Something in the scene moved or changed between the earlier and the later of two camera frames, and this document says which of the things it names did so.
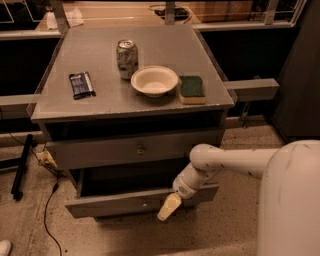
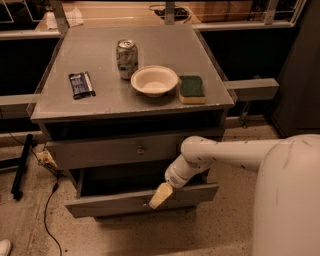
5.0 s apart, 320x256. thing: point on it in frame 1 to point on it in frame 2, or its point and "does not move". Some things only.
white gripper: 181,189 to 174,176
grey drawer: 136,192 does not move
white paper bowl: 154,81 does not move
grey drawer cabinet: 123,108 does not move
